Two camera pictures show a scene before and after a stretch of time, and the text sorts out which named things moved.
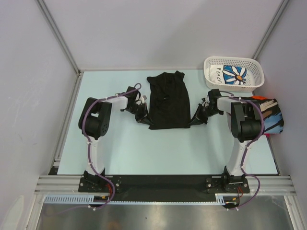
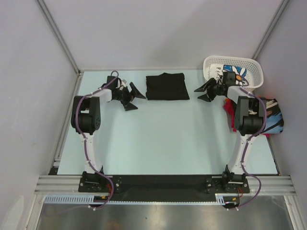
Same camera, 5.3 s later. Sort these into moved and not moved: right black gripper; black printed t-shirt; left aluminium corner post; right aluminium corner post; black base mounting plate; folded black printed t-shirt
Moved: right black gripper; black printed t-shirt
Not moved: black base mounting plate; right aluminium corner post; left aluminium corner post; folded black printed t-shirt
